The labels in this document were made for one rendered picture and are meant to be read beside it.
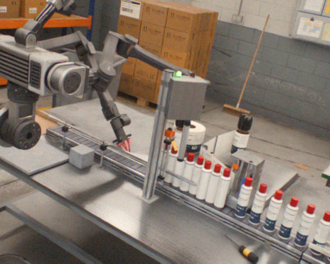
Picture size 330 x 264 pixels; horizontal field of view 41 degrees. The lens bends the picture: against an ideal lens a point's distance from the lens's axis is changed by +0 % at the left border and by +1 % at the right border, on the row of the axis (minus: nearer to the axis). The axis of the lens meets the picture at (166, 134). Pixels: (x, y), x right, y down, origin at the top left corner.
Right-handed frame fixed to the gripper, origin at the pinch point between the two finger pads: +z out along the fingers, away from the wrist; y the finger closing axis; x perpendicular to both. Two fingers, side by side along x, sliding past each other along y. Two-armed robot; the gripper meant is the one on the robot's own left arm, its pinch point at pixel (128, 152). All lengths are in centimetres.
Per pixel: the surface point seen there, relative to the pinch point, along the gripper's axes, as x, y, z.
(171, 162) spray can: -27.6, -3.2, 13.8
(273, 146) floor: 71, 333, 64
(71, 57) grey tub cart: 189, 183, -127
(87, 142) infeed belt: 27.0, 0.4, -15.1
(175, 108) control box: -53, -17, -10
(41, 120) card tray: 68, 8, -42
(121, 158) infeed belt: 6.0, -0.5, 2.1
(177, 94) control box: -57, -17, -15
